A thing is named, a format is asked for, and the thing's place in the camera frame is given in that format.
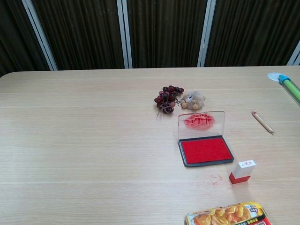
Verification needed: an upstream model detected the grey folding screen panel frame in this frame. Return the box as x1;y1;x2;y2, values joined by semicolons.
116;0;134;69
197;0;217;68
287;39;300;66
22;0;59;71

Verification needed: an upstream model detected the beige plush toy keychain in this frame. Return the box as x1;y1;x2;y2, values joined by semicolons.
176;90;207;111

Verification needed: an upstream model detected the red ink pad black case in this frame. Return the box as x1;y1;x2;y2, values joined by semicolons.
177;111;235;167

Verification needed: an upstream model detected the dark red grape bunch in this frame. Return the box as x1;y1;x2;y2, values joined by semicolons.
154;85;185;117

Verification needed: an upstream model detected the red and white stamp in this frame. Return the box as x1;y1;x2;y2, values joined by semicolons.
229;160;256;184

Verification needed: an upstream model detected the white round disc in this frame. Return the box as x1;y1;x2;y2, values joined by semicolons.
267;72;283;83

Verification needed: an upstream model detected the brown wooden pencil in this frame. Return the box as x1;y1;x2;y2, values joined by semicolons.
251;110;275;135

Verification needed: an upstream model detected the yellow snack food package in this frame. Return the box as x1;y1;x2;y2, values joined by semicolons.
184;202;272;225

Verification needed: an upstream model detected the green tube with blue cap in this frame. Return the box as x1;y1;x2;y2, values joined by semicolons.
278;74;300;106

